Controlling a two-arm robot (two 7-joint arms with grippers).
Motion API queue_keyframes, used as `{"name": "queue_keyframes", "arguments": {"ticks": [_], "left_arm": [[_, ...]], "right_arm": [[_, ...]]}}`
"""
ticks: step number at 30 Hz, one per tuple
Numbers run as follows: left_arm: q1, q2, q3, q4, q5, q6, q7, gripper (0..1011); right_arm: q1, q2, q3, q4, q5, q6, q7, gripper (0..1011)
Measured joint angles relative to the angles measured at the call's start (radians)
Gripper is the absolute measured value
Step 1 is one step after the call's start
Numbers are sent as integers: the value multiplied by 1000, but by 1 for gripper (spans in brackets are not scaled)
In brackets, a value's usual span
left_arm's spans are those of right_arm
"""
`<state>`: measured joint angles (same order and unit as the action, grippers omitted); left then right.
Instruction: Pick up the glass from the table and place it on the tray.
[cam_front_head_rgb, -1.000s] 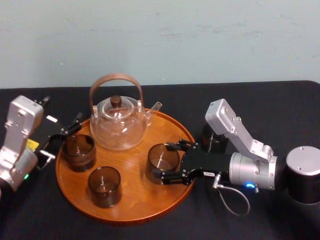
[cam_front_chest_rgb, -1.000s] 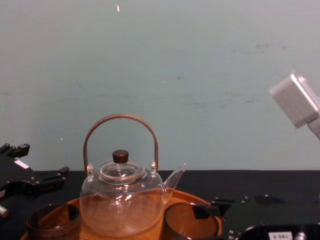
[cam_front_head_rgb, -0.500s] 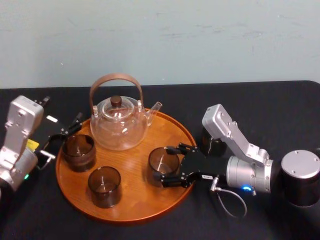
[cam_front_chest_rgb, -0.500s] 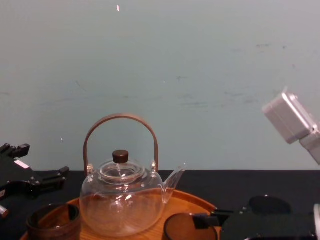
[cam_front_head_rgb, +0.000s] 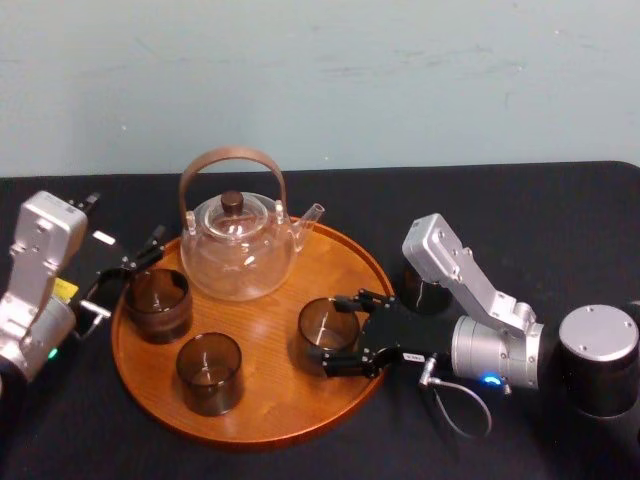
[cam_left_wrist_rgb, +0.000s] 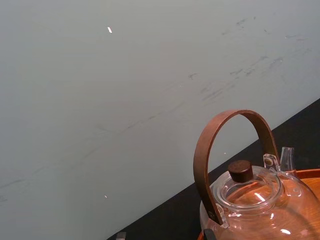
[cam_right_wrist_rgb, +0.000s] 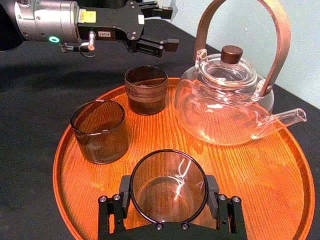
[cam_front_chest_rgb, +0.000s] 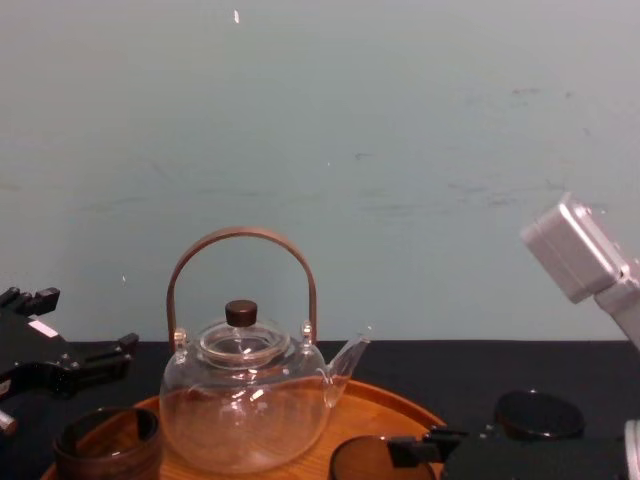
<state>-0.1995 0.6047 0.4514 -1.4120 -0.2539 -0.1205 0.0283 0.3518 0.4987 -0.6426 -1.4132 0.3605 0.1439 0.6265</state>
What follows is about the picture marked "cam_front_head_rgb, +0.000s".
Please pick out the round brown wooden tray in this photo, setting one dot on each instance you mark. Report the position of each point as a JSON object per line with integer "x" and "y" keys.
{"x": 280, "y": 400}

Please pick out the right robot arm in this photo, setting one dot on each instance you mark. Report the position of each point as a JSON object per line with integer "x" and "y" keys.
{"x": 500, "y": 350}

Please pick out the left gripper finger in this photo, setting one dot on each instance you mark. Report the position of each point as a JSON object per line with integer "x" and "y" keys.
{"x": 114, "y": 282}
{"x": 146, "y": 250}

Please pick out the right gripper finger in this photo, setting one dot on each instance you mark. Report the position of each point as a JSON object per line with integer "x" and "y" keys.
{"x": 350, "y": 361}
{"x": 367, "y": 300}

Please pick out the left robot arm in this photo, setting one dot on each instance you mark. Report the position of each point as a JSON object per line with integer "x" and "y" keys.
{"x": 30, "y": 320}

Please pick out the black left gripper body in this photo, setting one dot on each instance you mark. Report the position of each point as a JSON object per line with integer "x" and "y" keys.
{"x": 100, "y": 255}

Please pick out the smoked glass cup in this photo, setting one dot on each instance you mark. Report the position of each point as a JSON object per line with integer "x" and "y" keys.
{"x": 210, "y": 385}
{"x": 425, "y": 297}
{"x": 157, "y": 315}
{"x": 320, "y": 325}

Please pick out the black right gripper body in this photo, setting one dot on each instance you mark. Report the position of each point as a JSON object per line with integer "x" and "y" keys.
{"x": 405, "y": 332}

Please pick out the black table cloth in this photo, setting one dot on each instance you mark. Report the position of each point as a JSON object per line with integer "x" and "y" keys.
{"x": 520, "y": 215}

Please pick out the glass teapot lid brown knob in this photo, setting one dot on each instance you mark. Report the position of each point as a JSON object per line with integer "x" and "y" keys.
{"x": 231, "y": 212}

